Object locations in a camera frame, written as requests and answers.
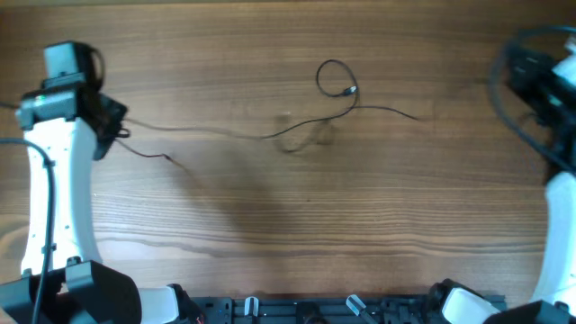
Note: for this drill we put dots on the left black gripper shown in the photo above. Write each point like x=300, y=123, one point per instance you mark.
x=119, y=110

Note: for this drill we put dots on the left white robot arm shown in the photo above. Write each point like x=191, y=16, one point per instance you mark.
x=67, y=125

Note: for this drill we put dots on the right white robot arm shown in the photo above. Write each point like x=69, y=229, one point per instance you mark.
x=547, y=86

